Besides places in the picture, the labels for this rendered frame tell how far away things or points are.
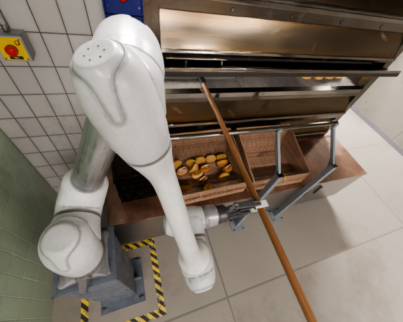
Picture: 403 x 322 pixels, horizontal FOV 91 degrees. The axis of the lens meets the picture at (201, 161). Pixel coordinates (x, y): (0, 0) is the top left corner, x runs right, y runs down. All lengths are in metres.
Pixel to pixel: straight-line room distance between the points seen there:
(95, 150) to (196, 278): 0.49
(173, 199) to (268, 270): 1.77
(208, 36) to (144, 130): 0.97
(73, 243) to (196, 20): 1.09
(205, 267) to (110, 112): 0.54
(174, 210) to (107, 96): 0.33
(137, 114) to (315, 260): 2.33
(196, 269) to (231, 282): 1.36
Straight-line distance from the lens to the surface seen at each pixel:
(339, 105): 2.34
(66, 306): 2.06
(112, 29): 0.42
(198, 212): 0.78
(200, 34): 1.21
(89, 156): 0.63
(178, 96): 1.36
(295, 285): 0.88
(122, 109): 0.29
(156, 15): 1.14
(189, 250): 0.60
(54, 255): 0.76
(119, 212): 1.50
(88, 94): 0.29
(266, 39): 1.39
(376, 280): 2.85
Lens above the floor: 1.94
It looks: 52 degrees down
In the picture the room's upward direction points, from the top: 15 degrees clockwise
